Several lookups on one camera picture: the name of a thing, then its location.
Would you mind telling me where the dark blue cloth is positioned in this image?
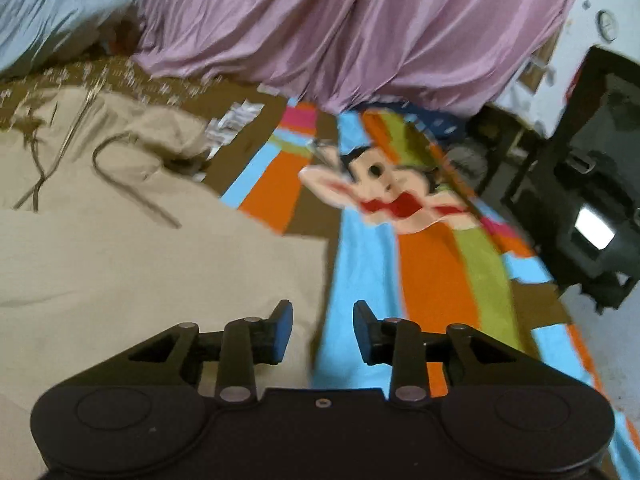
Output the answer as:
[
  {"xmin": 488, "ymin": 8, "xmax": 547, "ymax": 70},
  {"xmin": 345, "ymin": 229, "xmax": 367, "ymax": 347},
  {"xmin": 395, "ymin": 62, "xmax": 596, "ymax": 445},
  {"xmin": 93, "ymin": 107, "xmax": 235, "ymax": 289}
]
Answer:
[{"xmin": 390, "ymin": 100, "xmax": 468, "ymax": 138}]

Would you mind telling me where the printed cartoon blanket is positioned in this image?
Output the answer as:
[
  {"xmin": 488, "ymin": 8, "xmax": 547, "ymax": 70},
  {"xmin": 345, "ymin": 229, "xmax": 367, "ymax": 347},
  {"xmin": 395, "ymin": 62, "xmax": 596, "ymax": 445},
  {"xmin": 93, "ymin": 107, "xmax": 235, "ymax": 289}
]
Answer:
[{"xmin": 0, "ymin": 55, "xmax": 640, "ymax": 480}]

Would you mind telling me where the wooden table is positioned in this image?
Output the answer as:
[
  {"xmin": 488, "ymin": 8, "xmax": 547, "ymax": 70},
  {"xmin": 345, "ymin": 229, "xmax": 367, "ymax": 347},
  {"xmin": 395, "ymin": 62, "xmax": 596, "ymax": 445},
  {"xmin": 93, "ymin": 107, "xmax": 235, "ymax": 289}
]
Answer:
[{"xmin": 470, "ymin": 102, "xmax": 551, "ymax": 198}]

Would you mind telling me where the black office chair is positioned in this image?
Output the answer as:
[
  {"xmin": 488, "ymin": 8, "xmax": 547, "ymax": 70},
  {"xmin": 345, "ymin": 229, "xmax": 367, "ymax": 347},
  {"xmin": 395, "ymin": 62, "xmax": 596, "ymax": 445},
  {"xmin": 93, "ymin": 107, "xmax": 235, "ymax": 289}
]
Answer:
[{"xmin": 500, "ymin": 45, "xmax": 640, "ymax": 316}]

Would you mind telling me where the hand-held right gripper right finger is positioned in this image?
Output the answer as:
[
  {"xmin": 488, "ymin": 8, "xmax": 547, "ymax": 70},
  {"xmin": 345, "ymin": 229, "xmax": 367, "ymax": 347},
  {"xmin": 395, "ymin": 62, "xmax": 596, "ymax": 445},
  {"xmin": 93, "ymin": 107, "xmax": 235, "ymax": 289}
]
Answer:
[{"xmin": 352, "ymin": 301, "xmax": 567, "ymax": 404}]

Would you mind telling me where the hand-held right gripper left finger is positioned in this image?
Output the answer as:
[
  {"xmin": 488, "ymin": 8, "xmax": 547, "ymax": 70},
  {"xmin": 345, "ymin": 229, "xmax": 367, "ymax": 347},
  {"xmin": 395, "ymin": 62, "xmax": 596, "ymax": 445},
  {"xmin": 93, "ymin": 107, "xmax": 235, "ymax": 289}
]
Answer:
[{"xmin": 75, "ymin": 299, "xmax": 294, "ymax": 405}]

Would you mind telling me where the white pillow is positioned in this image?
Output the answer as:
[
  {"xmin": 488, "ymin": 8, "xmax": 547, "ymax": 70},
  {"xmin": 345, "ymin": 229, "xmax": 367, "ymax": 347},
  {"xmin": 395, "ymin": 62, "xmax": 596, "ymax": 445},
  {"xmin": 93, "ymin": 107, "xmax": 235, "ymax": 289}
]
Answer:
[{"xmin": 0, "ymin": 0, "xmax": 143, "ymax": 80}]

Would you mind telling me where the brown wall board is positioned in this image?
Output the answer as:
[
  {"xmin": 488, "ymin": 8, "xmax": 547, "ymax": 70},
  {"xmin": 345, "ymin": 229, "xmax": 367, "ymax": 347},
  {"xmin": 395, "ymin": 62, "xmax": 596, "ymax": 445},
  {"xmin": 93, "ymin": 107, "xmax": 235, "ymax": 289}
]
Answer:
[{"xmin": 519, "ymin": 30, "xmax": 562, "ymax": 95}]

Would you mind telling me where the pink curtain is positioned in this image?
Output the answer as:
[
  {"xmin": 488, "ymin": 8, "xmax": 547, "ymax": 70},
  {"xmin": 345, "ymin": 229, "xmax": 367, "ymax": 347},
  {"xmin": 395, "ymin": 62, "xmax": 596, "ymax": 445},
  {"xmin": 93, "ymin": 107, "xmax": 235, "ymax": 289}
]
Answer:
[{"xmin": 132, "ymin": 0, "xmax": 593, "ymax": 117}]

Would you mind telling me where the round wall clock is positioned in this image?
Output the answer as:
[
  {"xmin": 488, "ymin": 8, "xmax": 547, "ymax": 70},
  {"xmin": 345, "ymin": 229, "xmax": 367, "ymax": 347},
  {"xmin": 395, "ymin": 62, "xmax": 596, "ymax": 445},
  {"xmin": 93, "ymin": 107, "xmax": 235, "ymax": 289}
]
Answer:
[{"xmin": 597, "ymin": 10, "xmax": 619, "ymax": 44}]

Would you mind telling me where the beige jacket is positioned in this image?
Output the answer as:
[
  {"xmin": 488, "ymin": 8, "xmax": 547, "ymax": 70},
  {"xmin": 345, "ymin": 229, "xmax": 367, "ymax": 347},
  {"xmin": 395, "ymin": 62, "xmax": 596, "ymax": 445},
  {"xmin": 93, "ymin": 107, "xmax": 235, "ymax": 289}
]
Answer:
[{"xmin": 0, "ymin": 85, "xmax": 332, "ymax": 480}]

